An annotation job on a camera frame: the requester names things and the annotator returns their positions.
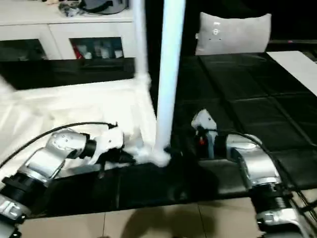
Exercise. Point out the black work mat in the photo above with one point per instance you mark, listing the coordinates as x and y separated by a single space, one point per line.
247 94

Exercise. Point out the black box with gold label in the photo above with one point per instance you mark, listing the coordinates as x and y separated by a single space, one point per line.
190 27

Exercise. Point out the black tangled item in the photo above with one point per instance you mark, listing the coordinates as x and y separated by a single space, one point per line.
70 10

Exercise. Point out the white cabinet with glass doors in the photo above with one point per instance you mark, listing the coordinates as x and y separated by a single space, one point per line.
62 27

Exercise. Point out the flat white board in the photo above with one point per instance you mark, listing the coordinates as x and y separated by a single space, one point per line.
297 67

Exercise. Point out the white plastic table leg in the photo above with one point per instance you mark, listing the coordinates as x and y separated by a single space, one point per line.
171 74
6 84
141 44

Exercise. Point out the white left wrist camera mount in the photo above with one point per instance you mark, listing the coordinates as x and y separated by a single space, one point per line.
109 141

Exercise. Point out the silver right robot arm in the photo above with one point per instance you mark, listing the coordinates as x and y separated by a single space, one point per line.
257 163

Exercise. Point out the white plastic table top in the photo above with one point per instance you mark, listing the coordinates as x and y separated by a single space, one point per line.
74 106

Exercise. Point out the small red bottle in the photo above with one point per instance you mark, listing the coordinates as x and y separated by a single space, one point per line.
79 53

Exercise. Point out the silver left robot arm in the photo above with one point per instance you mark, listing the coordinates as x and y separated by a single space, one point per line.
57 146

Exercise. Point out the black rod red band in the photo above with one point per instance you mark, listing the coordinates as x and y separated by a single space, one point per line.
292 41

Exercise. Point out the grey printed cushion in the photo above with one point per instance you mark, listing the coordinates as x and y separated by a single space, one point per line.
235 32

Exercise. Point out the beige spotted plush toy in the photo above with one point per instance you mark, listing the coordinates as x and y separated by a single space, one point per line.
54 2

